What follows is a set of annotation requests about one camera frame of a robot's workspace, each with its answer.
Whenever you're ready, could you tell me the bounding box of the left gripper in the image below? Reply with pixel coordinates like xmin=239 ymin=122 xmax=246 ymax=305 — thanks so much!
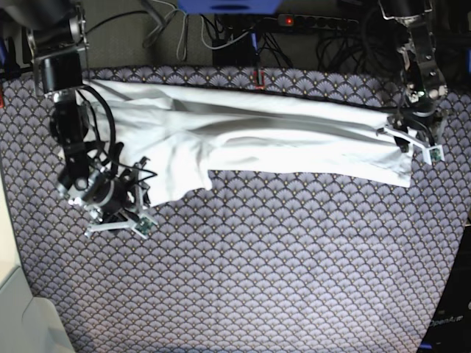
xmin=376 ymin=110 xmax=445 ymax=163

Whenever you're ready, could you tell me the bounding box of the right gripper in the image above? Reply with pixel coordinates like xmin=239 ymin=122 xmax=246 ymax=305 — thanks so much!
xmin=83 ymin=157 xmax=157 ymax=239

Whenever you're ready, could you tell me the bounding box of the white T-shirt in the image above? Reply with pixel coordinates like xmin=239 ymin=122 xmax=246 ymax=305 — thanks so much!
xmin=91 ymin=80 xmax=413 ymax=206

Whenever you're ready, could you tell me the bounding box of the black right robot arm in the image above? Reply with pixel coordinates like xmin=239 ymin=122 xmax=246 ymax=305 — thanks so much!
xmin=1 ymin=1 xmax=157 ymax=239

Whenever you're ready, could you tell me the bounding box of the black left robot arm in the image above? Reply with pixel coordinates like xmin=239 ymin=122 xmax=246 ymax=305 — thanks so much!
xmin=378 ymin=1 xmax=447 ymax=165

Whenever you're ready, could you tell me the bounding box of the white plastic bin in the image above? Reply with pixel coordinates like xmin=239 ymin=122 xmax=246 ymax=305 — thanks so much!
xmin=1 ymin=266 xmax=74 ymax=352

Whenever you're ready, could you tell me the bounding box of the patterned fan-print table cloth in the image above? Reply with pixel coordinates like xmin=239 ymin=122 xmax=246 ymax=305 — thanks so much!
xmin=1 ymin=76 xmax=470 ymax=352

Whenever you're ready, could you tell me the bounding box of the black power strip red light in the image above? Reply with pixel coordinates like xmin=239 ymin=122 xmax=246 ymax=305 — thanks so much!
xmin=277 ymin=14 xmax=359 ymax=29

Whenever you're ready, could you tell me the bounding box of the red black table clamp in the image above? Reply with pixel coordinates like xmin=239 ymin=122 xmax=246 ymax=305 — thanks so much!
xmin=252 ymin=69 xmax=265 ymax=90

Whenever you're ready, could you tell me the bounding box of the black box with lettering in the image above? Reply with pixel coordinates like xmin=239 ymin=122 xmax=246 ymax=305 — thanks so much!
xmin=417 ymin=227 xmax=470 ymax=352

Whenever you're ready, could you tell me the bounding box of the blue box at top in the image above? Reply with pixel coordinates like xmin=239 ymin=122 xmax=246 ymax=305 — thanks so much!
xmin=177 ymin=0 xmax=282 ymax=15

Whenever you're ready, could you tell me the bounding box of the white cable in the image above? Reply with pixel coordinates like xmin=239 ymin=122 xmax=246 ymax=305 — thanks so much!
xmin=141 ymin=0 xmax=251 ymax=60

